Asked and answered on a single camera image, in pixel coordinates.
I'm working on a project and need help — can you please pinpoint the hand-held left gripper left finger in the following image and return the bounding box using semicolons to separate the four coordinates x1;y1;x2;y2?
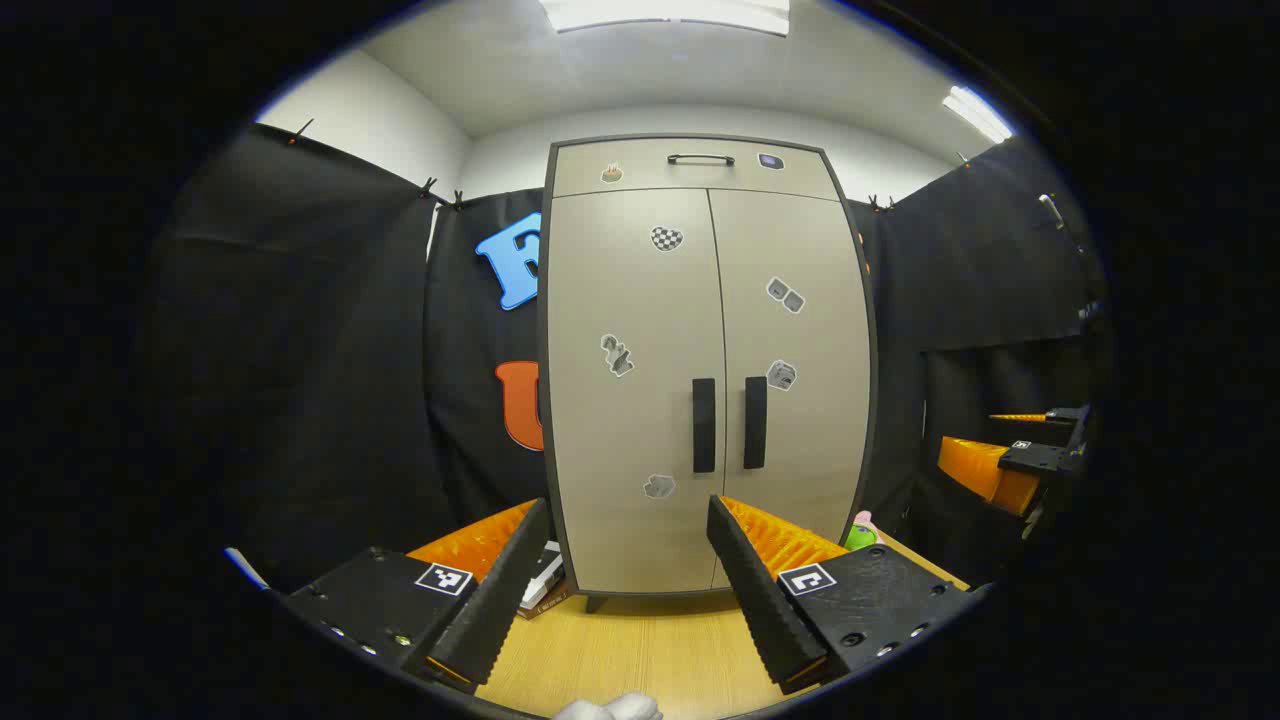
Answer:
283;497;554;693

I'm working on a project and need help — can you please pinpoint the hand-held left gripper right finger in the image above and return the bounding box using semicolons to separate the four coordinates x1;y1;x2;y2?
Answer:
706;494;976;691

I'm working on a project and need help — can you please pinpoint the beige shoe cabinet door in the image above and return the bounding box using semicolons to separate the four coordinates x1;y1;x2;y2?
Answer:
548;188;729;596
708;187;873;591

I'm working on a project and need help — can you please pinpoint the beige double-door shoe cabinet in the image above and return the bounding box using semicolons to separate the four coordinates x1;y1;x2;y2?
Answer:
537;133;879;613

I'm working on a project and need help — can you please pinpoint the beige cabinet drawer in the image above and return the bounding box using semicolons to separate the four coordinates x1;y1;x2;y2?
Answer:
551;138;842;202

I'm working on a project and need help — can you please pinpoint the brown book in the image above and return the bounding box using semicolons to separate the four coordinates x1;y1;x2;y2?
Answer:
518;585;574;621

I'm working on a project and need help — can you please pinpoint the narrow ceiling light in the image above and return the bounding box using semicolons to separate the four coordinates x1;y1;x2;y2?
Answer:
942;85;1013;144

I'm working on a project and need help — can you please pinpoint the lit display screen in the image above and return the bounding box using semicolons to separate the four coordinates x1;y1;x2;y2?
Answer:
224;546;272;592

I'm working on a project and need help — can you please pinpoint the black backdrop cloth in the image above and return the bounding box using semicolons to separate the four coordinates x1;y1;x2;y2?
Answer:
150;122;1111;591

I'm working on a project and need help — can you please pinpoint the large ceiling light panel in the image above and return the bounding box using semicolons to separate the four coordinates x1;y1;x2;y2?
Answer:
540;0;791;38

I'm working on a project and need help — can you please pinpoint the black door handle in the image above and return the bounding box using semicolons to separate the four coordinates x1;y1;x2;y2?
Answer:
692;378;717;474
743;376;768;470

